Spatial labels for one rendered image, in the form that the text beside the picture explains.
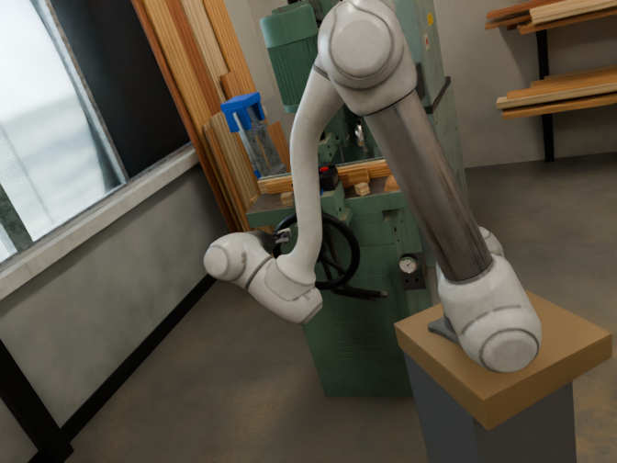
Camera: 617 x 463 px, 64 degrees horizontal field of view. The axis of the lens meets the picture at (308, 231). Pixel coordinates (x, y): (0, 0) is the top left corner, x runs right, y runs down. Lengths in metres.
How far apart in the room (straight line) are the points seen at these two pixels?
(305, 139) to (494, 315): 0.51
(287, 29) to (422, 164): 0.87
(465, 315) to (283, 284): 0.39
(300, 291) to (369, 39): 0.57
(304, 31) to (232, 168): 1.65
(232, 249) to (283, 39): 0.77
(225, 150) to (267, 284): 2.08
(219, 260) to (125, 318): 1.80
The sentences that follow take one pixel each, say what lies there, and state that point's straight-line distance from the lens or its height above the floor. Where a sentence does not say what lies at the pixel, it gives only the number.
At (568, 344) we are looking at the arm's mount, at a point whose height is 0.68.
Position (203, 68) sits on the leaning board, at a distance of 3.44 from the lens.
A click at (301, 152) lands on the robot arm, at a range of 1.06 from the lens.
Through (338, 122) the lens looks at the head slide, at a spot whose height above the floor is 1.10.
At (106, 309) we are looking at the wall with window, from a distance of 2.79.
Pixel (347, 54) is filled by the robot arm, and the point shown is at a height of 1.44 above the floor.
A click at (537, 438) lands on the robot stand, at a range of 1.49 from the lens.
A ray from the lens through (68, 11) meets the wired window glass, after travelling 3.04.
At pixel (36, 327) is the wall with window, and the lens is 2.56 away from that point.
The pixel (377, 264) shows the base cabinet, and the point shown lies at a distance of 1.78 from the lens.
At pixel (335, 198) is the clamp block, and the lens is 1.59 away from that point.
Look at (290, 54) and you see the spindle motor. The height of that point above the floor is 1.38.
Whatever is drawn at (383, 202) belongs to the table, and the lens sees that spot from 1.66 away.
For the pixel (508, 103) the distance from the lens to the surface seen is 3.49.
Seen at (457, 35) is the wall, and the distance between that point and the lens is 3.92.
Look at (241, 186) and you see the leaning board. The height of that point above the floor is 0.58.
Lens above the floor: 1.53
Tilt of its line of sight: 25 degrees down
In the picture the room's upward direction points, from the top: 17 degrees counter-clockwise
